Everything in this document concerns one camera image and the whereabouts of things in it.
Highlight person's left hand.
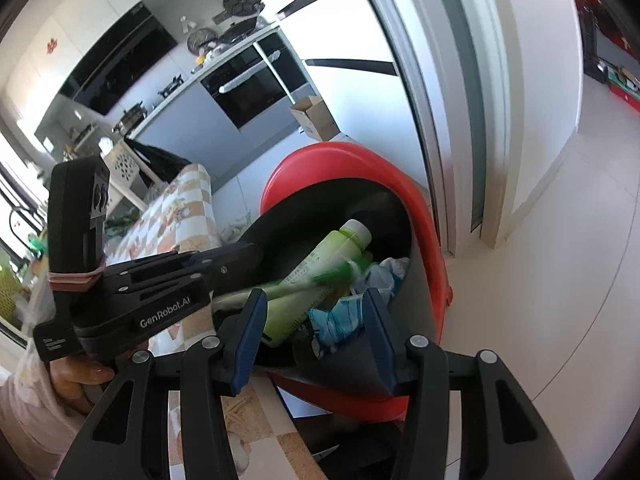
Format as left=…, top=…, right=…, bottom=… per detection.
left=47, top=341, right=152, bottom=407

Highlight black range hood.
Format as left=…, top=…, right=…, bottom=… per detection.
left=57, top=2, right=178, bottom=116

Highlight red plastic stool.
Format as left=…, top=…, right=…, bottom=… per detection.
left=259, top=141, right=453, bottom=423

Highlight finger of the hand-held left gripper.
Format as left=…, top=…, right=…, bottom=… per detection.
left=107, top=241, right=264, bottom=279
left=112, top=260, right=264, bottom=304

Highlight beige perforated chair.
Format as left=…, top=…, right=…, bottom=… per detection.
left=102, top=137, right=148, bottom=211

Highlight large round hanging rack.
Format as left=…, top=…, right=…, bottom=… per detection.
left=222, top=0, right=266, bottom=16

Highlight cardboard box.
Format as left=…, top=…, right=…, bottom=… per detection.
left=290, top=95, right=337, bottom=142

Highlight black cooking pot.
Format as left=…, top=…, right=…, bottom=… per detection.
left=112, top=105, right=147, bottom=133

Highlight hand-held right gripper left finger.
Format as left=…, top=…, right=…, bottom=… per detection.
left=65, top=288, right=269, bottom=480

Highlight black built-in oven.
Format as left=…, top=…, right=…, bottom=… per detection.
left=200, top=30, right=308, bottom=131

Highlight small round hanging rack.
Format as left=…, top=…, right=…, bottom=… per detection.
left=186, top=27, right=218, bottom=53

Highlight gas stove burner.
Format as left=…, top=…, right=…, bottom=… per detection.
left=157, top=75, right=184, bottom=98

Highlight white upper cabinets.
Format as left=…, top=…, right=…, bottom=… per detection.
left=0, top=0, right=241, bottom=106

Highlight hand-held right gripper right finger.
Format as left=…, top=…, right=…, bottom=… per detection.
left=362, top=287, right=576, bottom=480

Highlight sliding door frame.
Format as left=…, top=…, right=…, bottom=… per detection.
left=350, top=0, right=511, bottom=256

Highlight blue white wrapper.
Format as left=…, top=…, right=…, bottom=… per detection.
left=307, top=257, right=411, bottom=356

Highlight dark jacket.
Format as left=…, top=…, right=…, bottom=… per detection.
left=125, top=137, right=193, bottom=191

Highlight black wok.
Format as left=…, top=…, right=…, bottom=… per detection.
left=220, top=17, right=262, bottom=41

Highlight person's left forearm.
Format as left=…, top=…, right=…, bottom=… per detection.
left=0, top=345, right=96, bottom=466

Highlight white pole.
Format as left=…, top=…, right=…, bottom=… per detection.
left=252, top=42, right=297, bottom=107

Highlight light green plastic bottle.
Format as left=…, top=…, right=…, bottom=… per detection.
left=260, top=218, right=373, bottom=348

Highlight black trash bin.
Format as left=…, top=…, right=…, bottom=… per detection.
left=235, top=187, right=438, bottom=401

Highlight white refrigerator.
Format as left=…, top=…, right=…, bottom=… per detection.
left=235, top=0, right=401, bottom=126

